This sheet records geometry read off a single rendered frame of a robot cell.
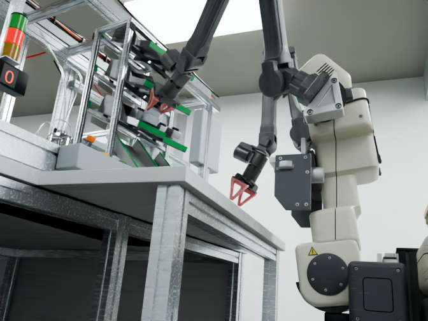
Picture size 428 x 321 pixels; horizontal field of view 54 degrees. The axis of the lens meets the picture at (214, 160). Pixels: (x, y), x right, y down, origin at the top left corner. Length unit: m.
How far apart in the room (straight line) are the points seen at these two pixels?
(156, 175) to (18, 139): 0.37
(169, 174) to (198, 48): 0.69
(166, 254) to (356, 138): 0.71
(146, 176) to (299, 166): 0.54
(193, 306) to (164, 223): 1.10
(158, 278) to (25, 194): 0.34
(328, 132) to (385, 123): 3.67
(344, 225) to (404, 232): 3.40
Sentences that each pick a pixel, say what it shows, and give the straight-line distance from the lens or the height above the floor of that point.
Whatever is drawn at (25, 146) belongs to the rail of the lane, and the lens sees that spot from 1.01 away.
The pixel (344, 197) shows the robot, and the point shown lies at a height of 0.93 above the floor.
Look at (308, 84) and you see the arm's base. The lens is 1.14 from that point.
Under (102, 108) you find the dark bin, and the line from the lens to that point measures 1.70.
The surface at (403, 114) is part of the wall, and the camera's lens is 4.92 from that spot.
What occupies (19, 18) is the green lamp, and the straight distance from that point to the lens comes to 1.46.
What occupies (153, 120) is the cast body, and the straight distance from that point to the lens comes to 1.52.
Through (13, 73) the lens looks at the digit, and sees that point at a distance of 1.38.
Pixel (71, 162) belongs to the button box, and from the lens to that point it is 1.02.
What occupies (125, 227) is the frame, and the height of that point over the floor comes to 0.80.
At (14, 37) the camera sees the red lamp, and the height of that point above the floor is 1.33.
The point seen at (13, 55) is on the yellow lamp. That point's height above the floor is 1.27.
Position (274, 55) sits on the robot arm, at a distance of 1.20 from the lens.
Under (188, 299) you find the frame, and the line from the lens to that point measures 1.85.
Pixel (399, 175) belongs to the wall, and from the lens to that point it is 4.68.
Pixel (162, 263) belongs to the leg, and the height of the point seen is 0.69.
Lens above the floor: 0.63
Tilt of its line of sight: 19 degrees up
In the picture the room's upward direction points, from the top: 5 degrees clockwise
